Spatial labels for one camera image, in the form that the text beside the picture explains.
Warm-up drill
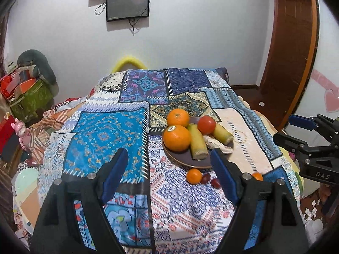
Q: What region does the small black monitor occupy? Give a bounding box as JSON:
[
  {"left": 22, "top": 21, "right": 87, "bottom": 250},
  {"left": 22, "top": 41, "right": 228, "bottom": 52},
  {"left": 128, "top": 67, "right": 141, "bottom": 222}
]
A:
[{"left": 106, "top": 0, "right": 150, "bottom": 22}]

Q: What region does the pink toy figure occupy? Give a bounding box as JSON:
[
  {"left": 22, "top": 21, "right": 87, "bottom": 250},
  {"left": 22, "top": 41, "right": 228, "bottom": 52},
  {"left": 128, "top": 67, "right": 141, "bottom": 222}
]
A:
[{"left": 12, "top": 119, "right": 32, "bottom": 150}]

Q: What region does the large orange with sticker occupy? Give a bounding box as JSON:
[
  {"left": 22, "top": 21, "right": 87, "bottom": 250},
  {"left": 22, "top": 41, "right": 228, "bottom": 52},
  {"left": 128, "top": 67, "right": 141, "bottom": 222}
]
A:
[{"left": 163, "top": 125, "right": 192, "bottom": 152}]

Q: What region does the brown wooden door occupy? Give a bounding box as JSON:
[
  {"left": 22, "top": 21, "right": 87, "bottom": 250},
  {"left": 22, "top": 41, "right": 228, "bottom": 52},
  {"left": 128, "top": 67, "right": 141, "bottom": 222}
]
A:
[{"left": 258, "top": 0, "right": 320, "bottom": 128}]

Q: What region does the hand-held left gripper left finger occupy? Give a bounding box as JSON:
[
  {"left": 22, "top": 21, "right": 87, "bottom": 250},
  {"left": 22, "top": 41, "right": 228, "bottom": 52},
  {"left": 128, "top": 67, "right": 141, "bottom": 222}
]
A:
[{"left": 30, "top": 148, "right": 129, "bottom": 254}]

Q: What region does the patchwork patterned blanket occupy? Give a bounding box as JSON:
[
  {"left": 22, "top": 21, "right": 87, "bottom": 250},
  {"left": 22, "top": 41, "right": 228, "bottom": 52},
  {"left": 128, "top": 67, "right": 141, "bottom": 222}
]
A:
[{"left": 16, "top": 67, "right": 302, "bottom": 254}]

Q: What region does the pile of red boxes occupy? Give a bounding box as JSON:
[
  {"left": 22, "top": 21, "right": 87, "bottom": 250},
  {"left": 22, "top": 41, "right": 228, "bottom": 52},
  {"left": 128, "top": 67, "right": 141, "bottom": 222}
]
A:
[{"left": 0, "top": 67, "right": 38, "bottom": 101}]

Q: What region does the large plain orange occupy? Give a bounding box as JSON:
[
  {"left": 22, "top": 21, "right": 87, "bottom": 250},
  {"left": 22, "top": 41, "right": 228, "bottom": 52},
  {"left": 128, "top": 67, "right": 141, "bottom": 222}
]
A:
[{"left": 167, "top": 108, "right": 190, "bottom": 127}]

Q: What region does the red flat box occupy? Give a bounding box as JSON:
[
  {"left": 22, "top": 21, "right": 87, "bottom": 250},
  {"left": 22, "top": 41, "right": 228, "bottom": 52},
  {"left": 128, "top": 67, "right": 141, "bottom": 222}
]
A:
[{"left": 0, "top": 118, "right": 17, "bottom": 160}]

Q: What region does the pale green round bowl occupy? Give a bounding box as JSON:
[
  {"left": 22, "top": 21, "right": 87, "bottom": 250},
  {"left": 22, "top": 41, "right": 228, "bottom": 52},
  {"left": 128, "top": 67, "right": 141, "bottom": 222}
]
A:
[{"left": 14, "top": 168, "right": 40, "bottom": 199}]

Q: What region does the orange striped bedding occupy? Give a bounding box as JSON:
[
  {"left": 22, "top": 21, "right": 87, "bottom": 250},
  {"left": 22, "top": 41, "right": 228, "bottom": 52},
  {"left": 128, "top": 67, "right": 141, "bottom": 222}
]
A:
[{"left": 29, "top": 98, "right": 88, "bottom": 164}]

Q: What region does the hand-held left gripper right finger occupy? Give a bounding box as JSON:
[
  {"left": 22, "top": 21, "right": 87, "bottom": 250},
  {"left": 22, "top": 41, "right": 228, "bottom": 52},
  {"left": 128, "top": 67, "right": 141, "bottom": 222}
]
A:
[{"left": 210, "top": 148, "right": 309, "bottom": 254}]

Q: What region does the purple plate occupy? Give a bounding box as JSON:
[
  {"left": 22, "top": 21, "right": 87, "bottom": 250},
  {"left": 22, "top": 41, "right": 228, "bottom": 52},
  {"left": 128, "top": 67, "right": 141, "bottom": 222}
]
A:
[{"left": 162, "top": 116, "right": 235, "bottom": 168}]

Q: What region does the yellow bedsheet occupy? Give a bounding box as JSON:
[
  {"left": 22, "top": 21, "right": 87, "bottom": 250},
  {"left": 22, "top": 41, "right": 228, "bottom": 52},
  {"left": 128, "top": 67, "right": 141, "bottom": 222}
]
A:
[{"left": 278, "top": 145, "right": 302, "bottom": 196}]

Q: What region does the red tomato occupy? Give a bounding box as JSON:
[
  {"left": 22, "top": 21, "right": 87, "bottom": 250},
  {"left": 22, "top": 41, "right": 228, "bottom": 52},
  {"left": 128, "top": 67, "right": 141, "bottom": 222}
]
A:
[{"left": 197, "top": 116, "right": 216, "bottom": 135}]

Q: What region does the corn cob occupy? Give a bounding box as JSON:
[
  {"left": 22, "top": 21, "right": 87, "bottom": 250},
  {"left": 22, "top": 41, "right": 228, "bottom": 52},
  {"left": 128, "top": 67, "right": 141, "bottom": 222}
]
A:
[
  {"left": 188, "top": 123, "right": 209, "bottom": 160},
  {"left": 213, "top": 123, "right": 234, "bottom": 145}
]

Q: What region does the garlic bulb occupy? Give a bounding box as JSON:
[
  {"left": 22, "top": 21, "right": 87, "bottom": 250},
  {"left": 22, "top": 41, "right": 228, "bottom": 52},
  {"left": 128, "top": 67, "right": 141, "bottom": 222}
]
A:
[{"left": 203, "top": 135, "right": 233, "bottom": 154}]

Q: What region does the green storage bag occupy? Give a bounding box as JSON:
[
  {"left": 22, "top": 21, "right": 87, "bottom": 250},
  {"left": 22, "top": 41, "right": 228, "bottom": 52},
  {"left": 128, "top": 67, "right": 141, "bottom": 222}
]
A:
[{"left": 9, "top": 79, "right": 55, "bottom": 119}]

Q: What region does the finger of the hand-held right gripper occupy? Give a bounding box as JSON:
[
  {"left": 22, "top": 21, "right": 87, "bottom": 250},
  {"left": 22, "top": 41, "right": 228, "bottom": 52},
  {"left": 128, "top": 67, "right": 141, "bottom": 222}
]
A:
[
  {"left": 273, "top": 132, "right": 339, "bottom": 162},
  {"left": 288, "top": 114, "right": 339, "bottom": 145}
]

